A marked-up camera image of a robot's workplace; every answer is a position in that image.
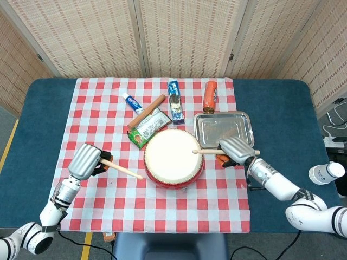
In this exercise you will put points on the red white checkered tablecloth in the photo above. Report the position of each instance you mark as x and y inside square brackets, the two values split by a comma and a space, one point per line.
[108, 211]

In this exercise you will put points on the red drum with white skin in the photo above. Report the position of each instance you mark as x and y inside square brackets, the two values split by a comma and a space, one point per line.
[173, 162]

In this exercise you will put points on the small orange box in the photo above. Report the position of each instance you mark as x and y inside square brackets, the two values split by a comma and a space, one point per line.
[109, 236]

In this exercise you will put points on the green silver snack packet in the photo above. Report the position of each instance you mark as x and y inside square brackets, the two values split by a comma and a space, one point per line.
[149, 128]

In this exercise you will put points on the rectangular stainless steel tray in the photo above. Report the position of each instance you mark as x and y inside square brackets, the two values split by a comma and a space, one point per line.
[217, 127]

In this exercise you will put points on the light wooden drumstick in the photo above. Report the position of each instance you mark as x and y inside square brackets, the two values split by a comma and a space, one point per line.
[122, 169]
[206, 151]

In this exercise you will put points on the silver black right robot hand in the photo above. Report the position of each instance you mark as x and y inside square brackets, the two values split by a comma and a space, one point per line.
[237, 147]

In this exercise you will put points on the white blue toothpaste tube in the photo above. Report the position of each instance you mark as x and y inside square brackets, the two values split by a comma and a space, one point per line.
[132, 103]

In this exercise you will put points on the woven beige folding screen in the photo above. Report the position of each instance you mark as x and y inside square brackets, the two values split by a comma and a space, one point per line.
[184, 35]

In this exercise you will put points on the teal table cover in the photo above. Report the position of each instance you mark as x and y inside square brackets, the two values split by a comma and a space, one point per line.
[282, 113]

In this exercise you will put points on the blue cookie packet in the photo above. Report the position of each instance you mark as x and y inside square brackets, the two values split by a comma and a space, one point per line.
[174, 103]

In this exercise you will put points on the orange cylindrical can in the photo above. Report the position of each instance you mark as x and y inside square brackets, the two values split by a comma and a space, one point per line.
[210, 96]

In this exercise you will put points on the brown wooden rolling pin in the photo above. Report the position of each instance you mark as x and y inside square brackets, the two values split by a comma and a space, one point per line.
[147, 110]

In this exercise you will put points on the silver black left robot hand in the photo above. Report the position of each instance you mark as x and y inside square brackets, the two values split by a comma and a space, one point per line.
[84, 162]

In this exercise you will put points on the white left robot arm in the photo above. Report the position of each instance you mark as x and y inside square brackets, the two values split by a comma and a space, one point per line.
[65, 189]

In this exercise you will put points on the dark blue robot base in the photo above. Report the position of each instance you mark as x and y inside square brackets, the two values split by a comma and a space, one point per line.
[170, 246]

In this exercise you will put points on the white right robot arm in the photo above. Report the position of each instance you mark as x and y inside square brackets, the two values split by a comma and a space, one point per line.
[276, 181]

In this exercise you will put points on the white power strip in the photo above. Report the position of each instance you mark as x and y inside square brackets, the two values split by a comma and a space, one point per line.
[334, 141]

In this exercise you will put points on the white plastic bottle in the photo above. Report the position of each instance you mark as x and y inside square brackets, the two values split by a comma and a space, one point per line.
[322, 173]

